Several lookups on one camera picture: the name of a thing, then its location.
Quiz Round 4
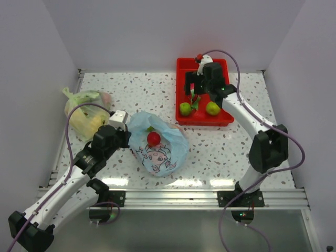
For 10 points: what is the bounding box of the red pomegranate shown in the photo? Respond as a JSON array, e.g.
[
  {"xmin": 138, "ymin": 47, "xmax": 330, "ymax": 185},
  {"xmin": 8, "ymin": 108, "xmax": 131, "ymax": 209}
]
[{"xmin": 147, "ymin": 132, "xmax": 161, "ymax": 146}]

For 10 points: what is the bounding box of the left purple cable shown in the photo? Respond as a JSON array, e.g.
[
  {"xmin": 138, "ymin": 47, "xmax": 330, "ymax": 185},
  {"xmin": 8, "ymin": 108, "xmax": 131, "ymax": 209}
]
[{"xmin": 5, "ymin": 103, "xmax": 113, "ymax": 252}]

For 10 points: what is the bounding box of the aluminium front rail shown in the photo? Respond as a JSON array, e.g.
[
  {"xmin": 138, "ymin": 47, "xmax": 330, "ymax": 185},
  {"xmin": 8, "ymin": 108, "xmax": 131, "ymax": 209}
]
[{"xmin": 20, "ymin": 187, "xmax": 316, "ymax": 211}]

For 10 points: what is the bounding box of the blue cartoon plastic bag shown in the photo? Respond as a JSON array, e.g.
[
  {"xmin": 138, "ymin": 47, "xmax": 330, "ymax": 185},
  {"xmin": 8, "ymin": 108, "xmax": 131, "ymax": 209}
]
[{"xmin": 128, "ymin": 111, "xmax": 189, "ymax": 177}]

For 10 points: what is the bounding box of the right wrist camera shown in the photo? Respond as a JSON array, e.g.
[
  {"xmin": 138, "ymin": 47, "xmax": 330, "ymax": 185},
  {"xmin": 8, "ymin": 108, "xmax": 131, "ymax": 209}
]
[{"xmin": 195, "ymin": 54, "xmax": 213, "ymax": 75}]

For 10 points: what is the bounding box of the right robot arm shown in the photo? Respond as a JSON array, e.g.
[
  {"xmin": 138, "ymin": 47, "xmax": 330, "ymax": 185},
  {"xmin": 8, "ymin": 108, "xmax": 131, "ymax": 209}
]
[{"xmin": 184, "ymin": 62, "xmax": 288, "ymax": 207}]

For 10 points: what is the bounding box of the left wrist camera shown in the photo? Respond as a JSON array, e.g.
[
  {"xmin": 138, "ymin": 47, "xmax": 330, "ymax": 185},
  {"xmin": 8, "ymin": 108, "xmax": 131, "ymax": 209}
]
[{"xmin": 108, "ymin": 110, "xmax": 128, "ymax": 131}]

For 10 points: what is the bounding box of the green apple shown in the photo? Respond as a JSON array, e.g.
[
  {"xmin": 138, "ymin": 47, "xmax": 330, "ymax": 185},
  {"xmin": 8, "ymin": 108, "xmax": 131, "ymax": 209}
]
[{"xmin": 147, "ymin": 126, "xmax": 155, "ymax": 132}]

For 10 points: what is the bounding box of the red dragon fruit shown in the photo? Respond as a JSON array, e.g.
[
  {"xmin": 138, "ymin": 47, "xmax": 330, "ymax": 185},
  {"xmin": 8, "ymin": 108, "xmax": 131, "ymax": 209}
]
[{"xmin": 190, "ymin": 83, "xmax": 201, "ymax": 111}]

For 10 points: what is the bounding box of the green plastic fruit bag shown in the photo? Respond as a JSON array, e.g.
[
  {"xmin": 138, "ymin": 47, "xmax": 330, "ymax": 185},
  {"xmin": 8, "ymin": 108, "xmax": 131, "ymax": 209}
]
[{"xmin": 62, "ymin": 87, "xmax": 112, "ymax": 141}]

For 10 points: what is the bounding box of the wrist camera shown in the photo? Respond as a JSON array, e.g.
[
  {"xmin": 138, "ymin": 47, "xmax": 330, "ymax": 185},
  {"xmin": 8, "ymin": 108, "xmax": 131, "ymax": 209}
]
[
  {"xmin": 195, "ymin": 54, "xmax": 213, "ymax": 75},
  {"xmin": 108, "ymin": 110, "xmax": 128, "ymax": 131}
]

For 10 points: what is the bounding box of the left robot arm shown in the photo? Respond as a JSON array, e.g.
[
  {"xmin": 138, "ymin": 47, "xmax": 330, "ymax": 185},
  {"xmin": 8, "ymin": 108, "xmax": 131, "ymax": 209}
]
[{"xmin": 8, "ymin": 123, "xmax": 131, "ymax": 251}]

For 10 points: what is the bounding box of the red plastic tray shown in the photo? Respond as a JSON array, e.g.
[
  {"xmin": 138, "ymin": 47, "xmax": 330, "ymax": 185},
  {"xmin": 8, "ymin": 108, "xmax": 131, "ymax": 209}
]
[{"xmin": 175, "ymin": 58, "xmax": 234, "ymax": 127}]

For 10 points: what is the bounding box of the green pear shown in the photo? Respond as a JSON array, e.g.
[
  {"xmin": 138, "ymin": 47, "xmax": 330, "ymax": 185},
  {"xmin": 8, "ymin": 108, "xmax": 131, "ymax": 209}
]
[{"xmin": 205, "ymin": 101, "xmax": 221, "ymax": 116}]

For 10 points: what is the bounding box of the red apple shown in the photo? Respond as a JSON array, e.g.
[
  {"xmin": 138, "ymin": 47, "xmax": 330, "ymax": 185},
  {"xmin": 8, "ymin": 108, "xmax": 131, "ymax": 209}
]
[{"xmin": 194, "ymin": 110, "xmax": 206, "ymax": 120}]

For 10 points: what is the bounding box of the green round fruit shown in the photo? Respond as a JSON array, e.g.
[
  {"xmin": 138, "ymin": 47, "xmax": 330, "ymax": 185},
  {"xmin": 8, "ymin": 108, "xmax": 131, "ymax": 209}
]
[{"xmin": 179, "ymin": 102, "xmax": 192, "ymax": 117}]

